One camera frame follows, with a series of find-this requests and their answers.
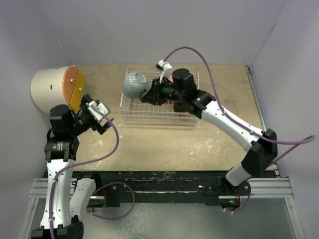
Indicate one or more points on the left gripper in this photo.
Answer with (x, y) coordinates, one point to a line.
(83, 106)

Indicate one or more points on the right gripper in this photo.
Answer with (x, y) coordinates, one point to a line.
(154, 96)

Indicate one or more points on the grey-blue round mug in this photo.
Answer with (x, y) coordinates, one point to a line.
(134, 85)

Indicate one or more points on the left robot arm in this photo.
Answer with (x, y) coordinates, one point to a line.
(64, 209)

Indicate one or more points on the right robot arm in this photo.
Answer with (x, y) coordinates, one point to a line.
(258, 144)

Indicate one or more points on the round cream drawer cabinet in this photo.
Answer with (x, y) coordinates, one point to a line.
(58, 86)

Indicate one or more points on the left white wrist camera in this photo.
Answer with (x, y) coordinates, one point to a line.
(97, 110)

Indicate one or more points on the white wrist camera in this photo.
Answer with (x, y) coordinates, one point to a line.
(97, 110)
(165, 70)

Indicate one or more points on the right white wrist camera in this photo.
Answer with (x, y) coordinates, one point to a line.
(165, 70)

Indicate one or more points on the white wire dish rack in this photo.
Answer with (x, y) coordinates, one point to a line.
(136, 109)

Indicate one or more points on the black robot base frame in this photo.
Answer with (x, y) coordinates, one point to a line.
(164, 187)

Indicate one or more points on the aluminium frame rails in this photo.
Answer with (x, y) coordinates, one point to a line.
(275, 188)

